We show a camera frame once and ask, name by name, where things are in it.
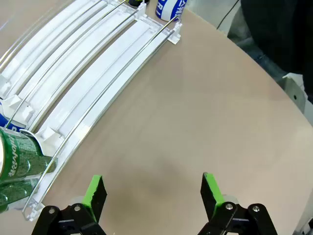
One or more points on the white can dispenser rack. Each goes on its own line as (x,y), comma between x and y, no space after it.
(97,73)

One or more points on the person in navy jacket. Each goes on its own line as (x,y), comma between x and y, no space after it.
(276,31)

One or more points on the green Chilsung cider can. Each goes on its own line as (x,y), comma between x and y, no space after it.
(19,156)
(12,193)

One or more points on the black Pepsi can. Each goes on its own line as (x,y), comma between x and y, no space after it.
(137,2)

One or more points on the blue Pocari Sweat can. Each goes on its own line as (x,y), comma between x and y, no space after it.
(168,9)
(5,121)

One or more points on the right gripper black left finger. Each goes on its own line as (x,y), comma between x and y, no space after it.
(94,195)

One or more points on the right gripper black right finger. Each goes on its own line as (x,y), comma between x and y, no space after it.
(211,195)

